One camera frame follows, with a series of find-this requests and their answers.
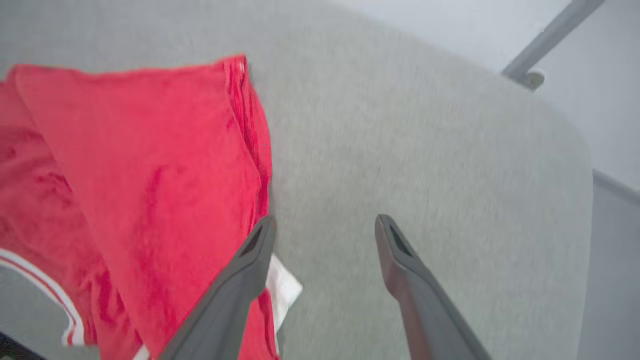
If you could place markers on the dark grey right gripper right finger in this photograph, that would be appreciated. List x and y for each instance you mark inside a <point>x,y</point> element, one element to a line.
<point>430,310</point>

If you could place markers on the grey metal pole with bracket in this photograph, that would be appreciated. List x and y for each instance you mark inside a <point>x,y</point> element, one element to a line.
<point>547,40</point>

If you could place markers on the grey fabric sofa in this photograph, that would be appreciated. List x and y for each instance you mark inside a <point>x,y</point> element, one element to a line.
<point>425,150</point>

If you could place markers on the red and white garment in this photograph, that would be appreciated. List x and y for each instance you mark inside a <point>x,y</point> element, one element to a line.
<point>150,175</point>

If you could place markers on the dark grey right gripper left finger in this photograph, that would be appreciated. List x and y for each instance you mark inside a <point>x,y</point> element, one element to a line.
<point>225,310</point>

